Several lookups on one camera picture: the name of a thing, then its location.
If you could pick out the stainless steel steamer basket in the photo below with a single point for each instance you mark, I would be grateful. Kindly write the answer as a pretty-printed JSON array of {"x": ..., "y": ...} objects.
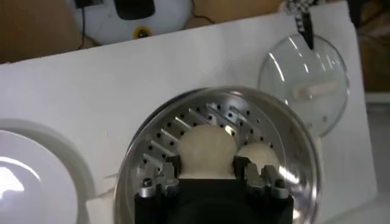
[{"x": 274, "y": 121}]

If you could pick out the white round plate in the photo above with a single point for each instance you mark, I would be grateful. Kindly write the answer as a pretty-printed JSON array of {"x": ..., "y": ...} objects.
[{"x": 30, "y": 182}]

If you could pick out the white steamed baozi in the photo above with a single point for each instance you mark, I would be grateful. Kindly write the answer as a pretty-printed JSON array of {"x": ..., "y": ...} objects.
[
  {"x": 257, "y": 153},
  {"x": 207, "y": 149}
]

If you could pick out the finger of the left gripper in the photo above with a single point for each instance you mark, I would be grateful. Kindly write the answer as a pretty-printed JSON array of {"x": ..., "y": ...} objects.
[
  {"x": 307, "y": 30},
  {"x": 358, "y": 12}
]

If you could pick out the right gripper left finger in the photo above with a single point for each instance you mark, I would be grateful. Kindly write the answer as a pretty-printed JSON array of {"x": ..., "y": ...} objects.
[{"x": 169, "y": 176}]

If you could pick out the steel steamer pot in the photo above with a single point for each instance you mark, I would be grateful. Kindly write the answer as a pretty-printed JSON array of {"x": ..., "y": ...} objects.
[{"x": 100, "y": 210}]

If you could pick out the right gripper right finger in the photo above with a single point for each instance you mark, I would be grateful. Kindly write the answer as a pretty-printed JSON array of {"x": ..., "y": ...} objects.
[{"x": 254, "y": 179}]

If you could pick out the glass pot lid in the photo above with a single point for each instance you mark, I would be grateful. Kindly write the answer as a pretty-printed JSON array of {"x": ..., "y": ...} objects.
[{"x": 304, "y": 85}]

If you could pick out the white robot base body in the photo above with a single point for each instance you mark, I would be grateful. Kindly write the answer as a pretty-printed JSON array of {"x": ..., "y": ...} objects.
[{"x": 103, "y": 24}]

